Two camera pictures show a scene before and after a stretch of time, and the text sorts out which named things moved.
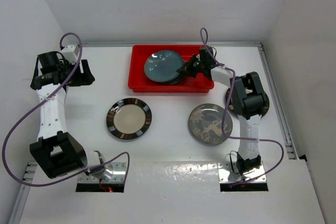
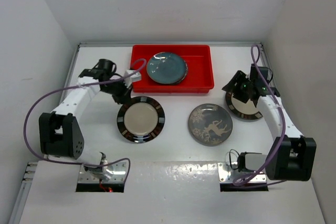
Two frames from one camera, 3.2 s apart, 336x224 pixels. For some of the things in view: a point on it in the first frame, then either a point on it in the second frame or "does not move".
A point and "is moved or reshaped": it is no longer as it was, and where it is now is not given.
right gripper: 187,69 -> 239,77
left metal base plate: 118,174 does not move
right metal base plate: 227,174 does not move
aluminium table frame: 173,133 does not move
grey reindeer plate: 205,123 does not move
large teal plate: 161,65 is moved or reshaped
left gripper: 84,78 -> 124,96
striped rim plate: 128,118 is moved or reshaped
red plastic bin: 138,82 does not move
